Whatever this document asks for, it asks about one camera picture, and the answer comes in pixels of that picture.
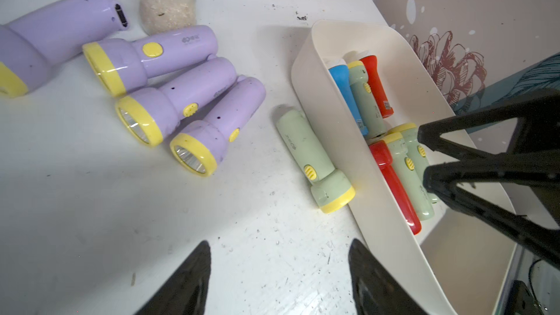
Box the green flashlight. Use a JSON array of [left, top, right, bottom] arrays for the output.
[[276, 109, 356, 214], [348, 61, 386, 144], [388, 123, 438, 204], [381, 132, 435, 221]]

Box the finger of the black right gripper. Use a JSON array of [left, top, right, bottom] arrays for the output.
[[418, 89, 559, 268]]

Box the red flashlight white head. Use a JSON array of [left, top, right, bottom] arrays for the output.
[[356, 50, 394, 119]]

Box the purple flashlight top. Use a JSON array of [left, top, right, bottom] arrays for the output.
[[1, 0, 128, 98]]

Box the blue flashlight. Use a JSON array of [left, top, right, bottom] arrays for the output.
[[325, 58, 368, 136]]

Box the cream plastic storage tray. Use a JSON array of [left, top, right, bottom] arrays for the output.
[[290, 20, 518, 315]]

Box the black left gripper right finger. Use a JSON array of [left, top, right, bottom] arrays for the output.
[[349, 239, 426, 315]]

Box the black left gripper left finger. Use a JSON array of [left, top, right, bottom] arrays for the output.
[[136, 241, 211, 315]]

